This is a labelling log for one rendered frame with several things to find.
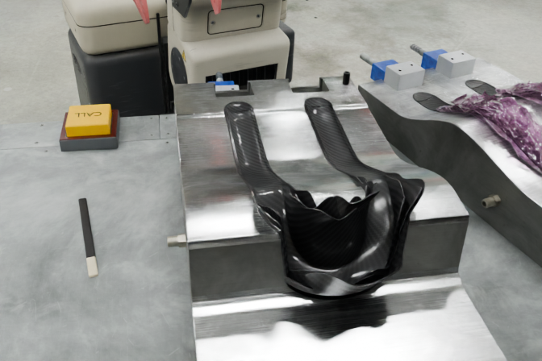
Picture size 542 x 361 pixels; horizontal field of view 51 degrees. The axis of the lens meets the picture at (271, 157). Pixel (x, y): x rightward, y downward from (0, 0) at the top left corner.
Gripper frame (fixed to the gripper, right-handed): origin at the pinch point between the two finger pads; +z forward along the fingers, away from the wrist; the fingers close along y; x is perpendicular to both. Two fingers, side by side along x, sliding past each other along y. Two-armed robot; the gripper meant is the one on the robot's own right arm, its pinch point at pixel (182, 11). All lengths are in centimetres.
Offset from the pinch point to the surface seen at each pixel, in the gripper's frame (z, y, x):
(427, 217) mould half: 24.3, 8.9, -33.5
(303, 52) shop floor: 11, 123, 199
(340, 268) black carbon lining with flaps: 28.3, 1.8, -28.7
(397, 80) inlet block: 14.8, 31.6, -1.2
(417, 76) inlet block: 14.7, 35.2, -1.7
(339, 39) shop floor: 7, 150, 206
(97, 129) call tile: 13.6, -12.6, 10.3
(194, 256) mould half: 23.1, -11.7, -27.9
